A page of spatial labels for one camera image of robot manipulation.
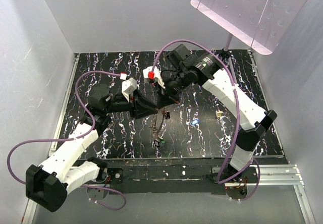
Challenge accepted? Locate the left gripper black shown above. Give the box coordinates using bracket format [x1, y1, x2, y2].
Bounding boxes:
[104, 88, 158, 120]

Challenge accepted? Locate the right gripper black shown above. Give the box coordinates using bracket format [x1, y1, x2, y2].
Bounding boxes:
[153, 69, 190, 109]

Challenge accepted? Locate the metal key organizer disc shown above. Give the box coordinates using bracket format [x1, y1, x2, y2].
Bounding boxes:
[150, 109, 170, 140]

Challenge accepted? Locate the blue key tag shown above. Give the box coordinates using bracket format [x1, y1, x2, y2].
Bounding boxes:
[190, 119, 199, 126]

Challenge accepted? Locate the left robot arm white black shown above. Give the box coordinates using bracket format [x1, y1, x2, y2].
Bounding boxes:
[26, 82, 157, 212]

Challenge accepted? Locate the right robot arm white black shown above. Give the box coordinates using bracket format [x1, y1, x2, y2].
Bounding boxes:
[146, 40, 277, 184]

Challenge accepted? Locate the small beige cup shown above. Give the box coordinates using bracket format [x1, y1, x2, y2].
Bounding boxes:
[216, 110, 223, 119]

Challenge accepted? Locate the purple music stand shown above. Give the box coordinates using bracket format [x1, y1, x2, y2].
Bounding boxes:
[190, 0, 320, 61]

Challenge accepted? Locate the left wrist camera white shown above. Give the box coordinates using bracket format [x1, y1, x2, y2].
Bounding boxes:
[122, 78, 137, 102]

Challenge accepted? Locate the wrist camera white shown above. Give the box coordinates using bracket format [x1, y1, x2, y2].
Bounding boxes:
[143, 66, 165, 89]
[122, 78, 137, 102]

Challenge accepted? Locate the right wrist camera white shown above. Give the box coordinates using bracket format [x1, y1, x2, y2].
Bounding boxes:
[143, 66, 165, 89]

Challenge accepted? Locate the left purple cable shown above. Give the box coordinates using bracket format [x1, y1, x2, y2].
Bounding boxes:
[7, 70, 127, 211]

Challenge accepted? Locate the purple cable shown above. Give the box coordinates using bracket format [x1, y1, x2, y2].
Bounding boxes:
[7, 70, 127, 211]
[152, 39, 260, 201]

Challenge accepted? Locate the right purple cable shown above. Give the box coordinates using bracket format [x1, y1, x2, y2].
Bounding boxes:
[152, 39, 260, 201]

